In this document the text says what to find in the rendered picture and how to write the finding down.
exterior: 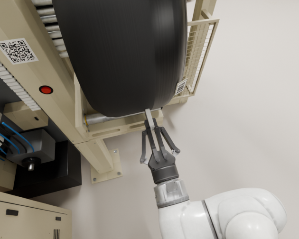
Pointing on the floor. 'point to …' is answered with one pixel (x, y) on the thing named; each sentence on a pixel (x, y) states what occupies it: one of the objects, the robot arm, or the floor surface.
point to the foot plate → (95, 177)
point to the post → (43, 73)
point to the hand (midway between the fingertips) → (149, 119)
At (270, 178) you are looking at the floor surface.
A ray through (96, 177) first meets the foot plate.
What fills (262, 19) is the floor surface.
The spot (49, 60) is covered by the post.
